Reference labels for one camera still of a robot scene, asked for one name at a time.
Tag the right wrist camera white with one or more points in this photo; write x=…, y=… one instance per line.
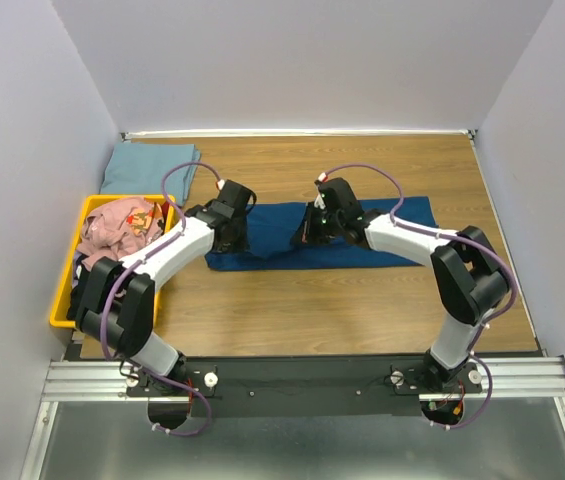
x=319, y=203

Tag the aluminium extrusion rail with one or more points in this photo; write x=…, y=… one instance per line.
x=98, y=381

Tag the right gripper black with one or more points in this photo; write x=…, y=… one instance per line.
x=306, y=233

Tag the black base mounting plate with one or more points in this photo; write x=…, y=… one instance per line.
x=309, y=386

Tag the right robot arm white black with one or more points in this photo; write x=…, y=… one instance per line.
x=474, y=284

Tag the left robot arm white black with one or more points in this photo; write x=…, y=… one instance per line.
x=118, y=305

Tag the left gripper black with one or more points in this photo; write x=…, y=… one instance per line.
x=242, y=244

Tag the dark blue t-shirt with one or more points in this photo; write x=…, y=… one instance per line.
x=279, y=240

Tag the folded light blue t-shirt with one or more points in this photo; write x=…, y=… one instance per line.
x=139, y=168

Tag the black garment in bin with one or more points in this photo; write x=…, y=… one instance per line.
x=76, y=295

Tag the pink t-shirt in bin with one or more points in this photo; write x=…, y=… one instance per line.
x=119, y=228

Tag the yellow plastic bin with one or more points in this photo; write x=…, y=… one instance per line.
x=68, y=279

